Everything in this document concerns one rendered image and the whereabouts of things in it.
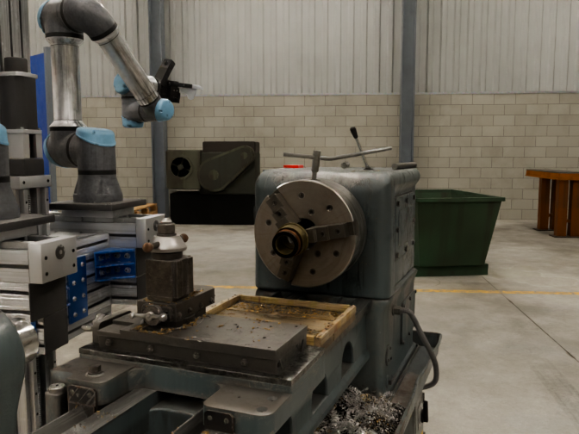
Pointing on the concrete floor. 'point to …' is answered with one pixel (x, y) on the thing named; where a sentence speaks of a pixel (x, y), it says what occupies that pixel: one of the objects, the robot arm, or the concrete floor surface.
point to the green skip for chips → (453, 232)
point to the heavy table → (560, 182)
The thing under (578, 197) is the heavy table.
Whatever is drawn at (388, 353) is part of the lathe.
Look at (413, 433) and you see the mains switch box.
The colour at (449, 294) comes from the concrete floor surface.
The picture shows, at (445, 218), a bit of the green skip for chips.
